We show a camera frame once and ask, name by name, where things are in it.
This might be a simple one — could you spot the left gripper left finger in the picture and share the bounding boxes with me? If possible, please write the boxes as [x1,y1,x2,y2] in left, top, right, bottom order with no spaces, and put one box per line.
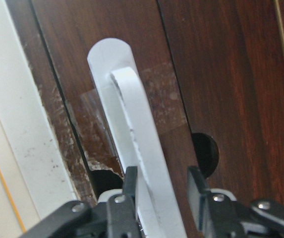
[22,167,142,238]

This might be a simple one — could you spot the dark brown wooden drawer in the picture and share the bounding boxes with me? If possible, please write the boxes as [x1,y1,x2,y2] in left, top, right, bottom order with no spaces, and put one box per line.
[5,0,284,216]

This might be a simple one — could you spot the white drawer handle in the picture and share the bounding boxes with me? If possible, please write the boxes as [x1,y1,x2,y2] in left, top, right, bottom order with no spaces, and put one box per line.
[87,38,186,238]

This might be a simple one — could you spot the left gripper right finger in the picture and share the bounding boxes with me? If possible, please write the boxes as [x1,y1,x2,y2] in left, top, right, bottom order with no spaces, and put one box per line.
[187,166,284,238]

